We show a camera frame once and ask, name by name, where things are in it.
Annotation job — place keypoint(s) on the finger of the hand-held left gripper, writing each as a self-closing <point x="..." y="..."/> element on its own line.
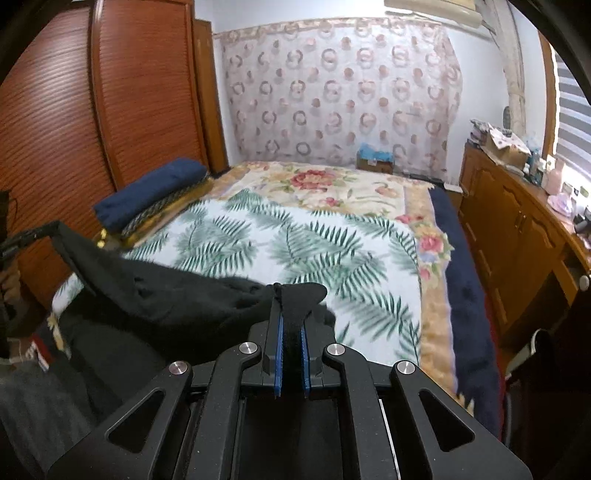
<point x="32" y="237"/>

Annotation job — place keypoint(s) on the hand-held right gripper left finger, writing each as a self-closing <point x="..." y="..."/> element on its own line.
<point x="277" y="355"/>

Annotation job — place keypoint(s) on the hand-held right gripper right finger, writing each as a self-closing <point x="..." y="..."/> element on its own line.
<point x="305" y="360"/>

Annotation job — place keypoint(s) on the black printed t-shirt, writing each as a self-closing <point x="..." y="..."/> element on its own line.
<point x="184" y="300"/>

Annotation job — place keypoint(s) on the person's left hand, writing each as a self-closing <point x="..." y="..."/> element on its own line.
<point x="10" y="286"/>

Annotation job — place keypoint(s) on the person's red striped garment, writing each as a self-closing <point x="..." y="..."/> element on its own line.
<point x="40" y="355"/>

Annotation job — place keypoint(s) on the gold striped folded cloth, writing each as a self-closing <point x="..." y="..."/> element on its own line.
<point x="157" y="214"/>

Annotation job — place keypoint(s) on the navy folded blanket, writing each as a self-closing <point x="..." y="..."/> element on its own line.
<point x="152" y="189"/>

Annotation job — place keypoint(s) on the person's grey trousers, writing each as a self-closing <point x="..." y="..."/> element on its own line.
<point x="32" y="415"/>

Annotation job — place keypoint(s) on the wooden louvred wardrobe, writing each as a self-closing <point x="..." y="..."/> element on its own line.
<point x="138" y="92"/>

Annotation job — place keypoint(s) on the bed with leaf-pattern cover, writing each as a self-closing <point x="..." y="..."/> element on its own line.
<point x="323" y="180"/>

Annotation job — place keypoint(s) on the small cardboard box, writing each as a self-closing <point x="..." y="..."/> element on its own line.
<point x="375" y="166"/>

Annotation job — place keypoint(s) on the dark chair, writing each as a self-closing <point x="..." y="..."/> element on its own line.
<point x="540" y="406"/>

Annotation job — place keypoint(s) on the wooden sideboard cabinet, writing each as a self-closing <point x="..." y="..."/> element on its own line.
<point x="498" y="207"/>

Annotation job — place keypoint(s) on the open cardboard box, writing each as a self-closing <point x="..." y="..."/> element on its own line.
<point x="510" y="154"/>

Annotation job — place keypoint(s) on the dark bottles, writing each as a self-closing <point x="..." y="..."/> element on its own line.
<point x="536" y="162"/>

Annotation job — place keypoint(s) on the pink bottle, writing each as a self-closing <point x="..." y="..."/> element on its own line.
<point x="556" y="180"/>

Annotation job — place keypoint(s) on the spare hand-held gripper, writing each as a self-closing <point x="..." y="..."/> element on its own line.
<point x="582" y="224"/>

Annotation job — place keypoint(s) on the grey oval mirror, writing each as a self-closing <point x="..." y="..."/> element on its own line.
<point x="506" y="116"/>

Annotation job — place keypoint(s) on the beige tied curtain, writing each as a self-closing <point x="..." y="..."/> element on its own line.
<point x="515" y="83"/>

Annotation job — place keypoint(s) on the striped window blind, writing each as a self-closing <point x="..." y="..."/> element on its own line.
<point x="575" y="115"/>

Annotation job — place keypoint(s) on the beige air conditioner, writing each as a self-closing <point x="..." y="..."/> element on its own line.
<point x="434" y="11"/>

